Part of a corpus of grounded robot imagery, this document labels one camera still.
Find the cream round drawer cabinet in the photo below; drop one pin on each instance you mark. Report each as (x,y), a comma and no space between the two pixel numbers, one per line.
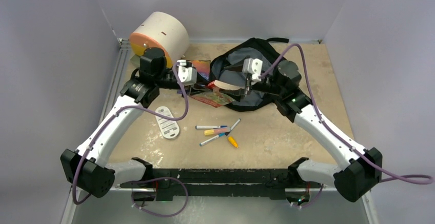
(163,31)

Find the black student backpack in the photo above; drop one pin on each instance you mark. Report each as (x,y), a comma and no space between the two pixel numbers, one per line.
(254,48)

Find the white marker blue cap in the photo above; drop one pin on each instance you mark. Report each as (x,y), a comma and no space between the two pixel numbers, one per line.
(198,127)

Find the yellow pink highlighter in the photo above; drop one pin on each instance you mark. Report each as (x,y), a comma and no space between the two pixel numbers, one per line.
(217,131)

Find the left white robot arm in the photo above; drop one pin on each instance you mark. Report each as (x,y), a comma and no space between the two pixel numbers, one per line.
(87,167)

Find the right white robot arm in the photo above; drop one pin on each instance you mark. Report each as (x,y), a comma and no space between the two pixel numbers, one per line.
(356,170)

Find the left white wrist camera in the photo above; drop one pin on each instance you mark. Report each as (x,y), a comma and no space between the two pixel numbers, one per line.
(187,73)

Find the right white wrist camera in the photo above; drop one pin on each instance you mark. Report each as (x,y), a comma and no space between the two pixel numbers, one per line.
(252,67)

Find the upright white marker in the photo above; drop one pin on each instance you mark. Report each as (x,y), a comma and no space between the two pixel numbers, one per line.
(233,126)

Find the red colourful booklet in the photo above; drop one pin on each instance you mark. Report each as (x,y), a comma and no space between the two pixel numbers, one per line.
(217,93)

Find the blue orange book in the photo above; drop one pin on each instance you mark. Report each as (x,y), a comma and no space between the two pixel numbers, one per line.
(203,71)

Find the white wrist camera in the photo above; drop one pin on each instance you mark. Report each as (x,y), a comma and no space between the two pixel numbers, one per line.
(187,73)
(252,67)

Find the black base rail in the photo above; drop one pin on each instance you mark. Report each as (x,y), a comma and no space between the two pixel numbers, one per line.
(276,184)

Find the white marker lying lower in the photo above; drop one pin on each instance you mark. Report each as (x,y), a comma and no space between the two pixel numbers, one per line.
(211,139)

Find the white oval label card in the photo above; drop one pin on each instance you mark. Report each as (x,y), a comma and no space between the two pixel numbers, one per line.
(169,129)

